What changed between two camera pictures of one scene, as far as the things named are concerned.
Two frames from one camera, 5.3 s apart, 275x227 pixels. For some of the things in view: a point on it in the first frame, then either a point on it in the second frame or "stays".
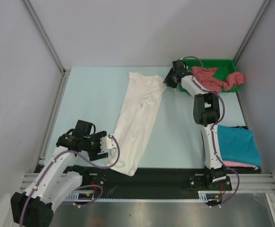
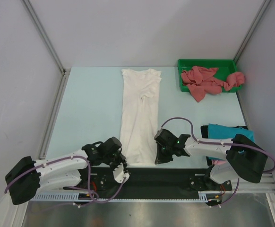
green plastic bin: x=224 y=67 stays
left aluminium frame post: x=62 y=66 stays
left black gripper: x=94 y=155 to x=121 y=159
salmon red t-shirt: x=207 y=82 stays
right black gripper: x=168 y=80 to x=160 y=159
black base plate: x=153 y=182 stays
